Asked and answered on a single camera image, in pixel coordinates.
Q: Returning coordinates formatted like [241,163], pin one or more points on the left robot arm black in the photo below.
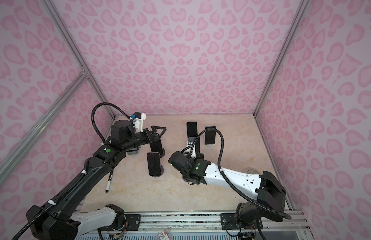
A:
[53,219]

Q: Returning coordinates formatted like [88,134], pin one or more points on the black marker pen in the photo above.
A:
[109,181]

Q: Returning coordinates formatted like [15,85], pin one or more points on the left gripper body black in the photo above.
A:
[148,133]

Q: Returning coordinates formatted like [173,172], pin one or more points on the phone white stand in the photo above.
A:
[210,138]
[192,129]

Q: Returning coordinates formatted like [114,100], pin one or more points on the phone back centre white stand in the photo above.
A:
[192,129]

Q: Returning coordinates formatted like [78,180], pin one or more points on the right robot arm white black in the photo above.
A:
[264,194]

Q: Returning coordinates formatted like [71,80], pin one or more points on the phone green edge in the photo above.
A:
[153,160]

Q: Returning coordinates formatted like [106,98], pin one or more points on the grey stand front left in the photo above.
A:
[156,172]

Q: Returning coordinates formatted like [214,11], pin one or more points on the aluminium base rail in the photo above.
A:
[202,225]

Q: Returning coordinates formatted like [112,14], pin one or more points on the phone back right white stand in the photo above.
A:
[210,138]

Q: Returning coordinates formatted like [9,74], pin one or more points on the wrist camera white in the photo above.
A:
[191,149]
[137,121]

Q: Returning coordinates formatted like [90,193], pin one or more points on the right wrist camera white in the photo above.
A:
[191,149]

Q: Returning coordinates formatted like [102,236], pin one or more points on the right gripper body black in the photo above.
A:
[190,148]

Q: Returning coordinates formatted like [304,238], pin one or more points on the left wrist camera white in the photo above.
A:
[137,121]

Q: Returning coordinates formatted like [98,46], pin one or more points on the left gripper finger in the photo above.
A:
[155,141]
[157,130]

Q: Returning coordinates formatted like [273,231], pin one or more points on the blue edged phone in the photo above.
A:
[198,145]

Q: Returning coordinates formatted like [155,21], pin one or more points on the clear tape roll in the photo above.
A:
[252,171]

